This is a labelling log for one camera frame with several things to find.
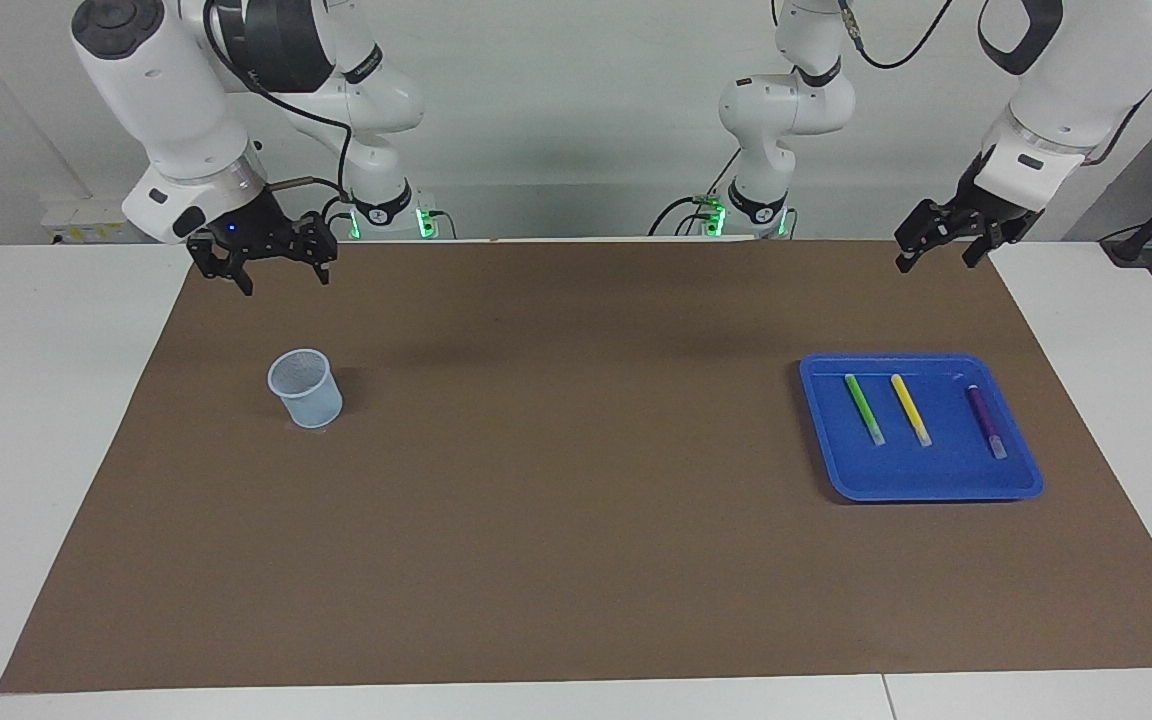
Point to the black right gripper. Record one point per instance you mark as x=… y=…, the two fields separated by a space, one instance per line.
x=261 y=230

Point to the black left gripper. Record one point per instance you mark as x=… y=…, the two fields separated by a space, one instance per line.
x=996 y=212

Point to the yellow pen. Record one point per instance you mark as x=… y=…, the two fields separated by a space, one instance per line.
x=911 y=410

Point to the purple pen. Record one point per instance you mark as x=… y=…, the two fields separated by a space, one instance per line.
x=986 y=420

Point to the green pen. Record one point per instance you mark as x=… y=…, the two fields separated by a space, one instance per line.
x=864 y=410

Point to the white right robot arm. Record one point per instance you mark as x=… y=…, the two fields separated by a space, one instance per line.
x=176 y=100

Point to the translucent plastic cup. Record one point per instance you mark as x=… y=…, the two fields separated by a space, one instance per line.
x=306 y=395

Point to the white power strip box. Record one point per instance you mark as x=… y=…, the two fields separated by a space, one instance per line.
x=86 y=220

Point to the blue plastic tray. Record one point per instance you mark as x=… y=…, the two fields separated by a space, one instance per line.
x=921 y=470

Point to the brown table mat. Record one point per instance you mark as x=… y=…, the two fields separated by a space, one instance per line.
x=576 y=520

